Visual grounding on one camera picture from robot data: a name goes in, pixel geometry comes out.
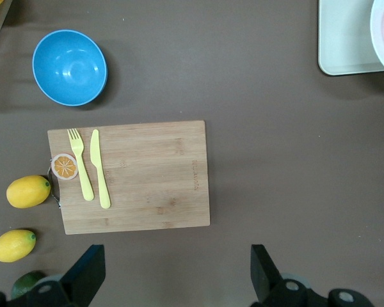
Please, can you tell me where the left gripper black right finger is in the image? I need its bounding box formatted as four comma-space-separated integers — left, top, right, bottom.
250, 244, 312, 307

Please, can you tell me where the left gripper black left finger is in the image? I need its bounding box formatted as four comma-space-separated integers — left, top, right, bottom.
26, 244, 106, 307

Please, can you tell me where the white round plate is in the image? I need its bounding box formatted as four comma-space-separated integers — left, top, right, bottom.
369, 0, 384, 79

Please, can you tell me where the green lime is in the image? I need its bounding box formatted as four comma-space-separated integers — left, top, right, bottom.
11, 271, 47, 300

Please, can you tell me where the yellow lemon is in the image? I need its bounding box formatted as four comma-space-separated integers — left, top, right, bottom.
6, 175, 52, 209
0, 229, 37, 264

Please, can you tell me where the yellow plastic fork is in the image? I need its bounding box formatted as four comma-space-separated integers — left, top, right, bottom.
67, 128, 95, 202

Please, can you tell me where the yellow plastic knife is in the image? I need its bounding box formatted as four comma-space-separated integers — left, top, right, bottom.
89, 129, 111, 210

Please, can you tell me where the toy orange slice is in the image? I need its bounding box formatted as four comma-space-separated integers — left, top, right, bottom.
51, 152, 79, 180

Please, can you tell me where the bamboo cutting board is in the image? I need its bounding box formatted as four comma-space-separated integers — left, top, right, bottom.
47, 120, 211, 236

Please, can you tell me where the blue bowl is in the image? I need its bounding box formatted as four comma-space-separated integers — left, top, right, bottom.
31, 29, 109, 107

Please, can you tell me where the beige bear print tray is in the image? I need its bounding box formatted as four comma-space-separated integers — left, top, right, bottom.
317, 0, 384, 76

